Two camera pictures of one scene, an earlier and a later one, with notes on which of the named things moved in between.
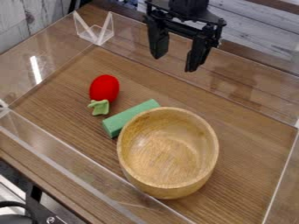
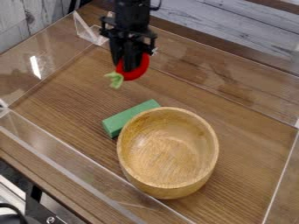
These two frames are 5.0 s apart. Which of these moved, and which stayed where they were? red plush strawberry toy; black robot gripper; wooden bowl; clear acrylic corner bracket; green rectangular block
Moved: red plush strawberry toy; black robot gripper
Stayed: wooden bowl; green rectangular block; clear acrylic corner bracket
